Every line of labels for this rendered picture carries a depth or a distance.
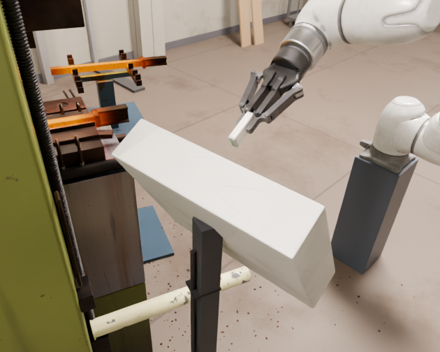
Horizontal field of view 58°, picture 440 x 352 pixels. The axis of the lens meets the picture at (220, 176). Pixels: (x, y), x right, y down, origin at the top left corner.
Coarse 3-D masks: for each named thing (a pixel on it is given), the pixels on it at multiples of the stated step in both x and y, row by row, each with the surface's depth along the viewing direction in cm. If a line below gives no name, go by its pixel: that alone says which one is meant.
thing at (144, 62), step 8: (160, 56) 162; (80, 64) 152; (88, 64) 153; (96, 64) 153; (104, 64) 153; (112, 64) 154; (120, 64) 156; (136, 64) 158; (144, 64) 158; (152, 64) 161; (160, 64) 162; (56, 72) 148; (64, 72) 149; (80, 72) 152
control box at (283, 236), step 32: (160, 128) 63; (128, 160) 62; (160, 160) 60; (192, 160) 58; (224, 160) 57; (160, 192) 65; (192, 192) 56; (224, 192) 54; (256, 192) 53; (288, 192) 51; (224, 224) 54; (256, 224) 50; (288, 224) 49; (320, 224) 50; (256, 256) 60; (288, 256) 47; (320, 256) 57; (288, 288) 67; (320, 288) 67
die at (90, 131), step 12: (60, 132) 102; (72, 132) 103; (84, 132) 103; (96, 132) 103; (60, 144) 99; (72, 144) 100; (84, 144) 100; (96, 144) 100; (72, 156) 97; (84, 156) 99; (96, 156) 100; (60, 168) 98
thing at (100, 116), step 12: (96, 108) 108; (108, 108) 108; (120, 108) 108; (48, 120) 103; (60, 120) 104; (72, 120) 104; (84, 120) 105; (96, 120) 106; (108, 120) 109; (120, 120) 111
